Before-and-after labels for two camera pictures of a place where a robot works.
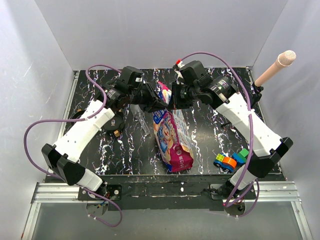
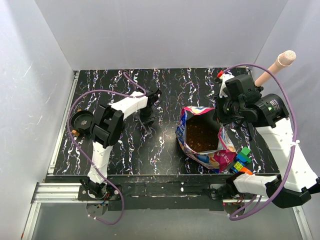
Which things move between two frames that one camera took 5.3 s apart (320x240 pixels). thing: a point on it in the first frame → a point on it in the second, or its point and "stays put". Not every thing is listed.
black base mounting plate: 166,192 stays put
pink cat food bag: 172,136 → 200,137
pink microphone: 285,58 stays put
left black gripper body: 142,96 → 146,115
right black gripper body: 188,95 → 227,110
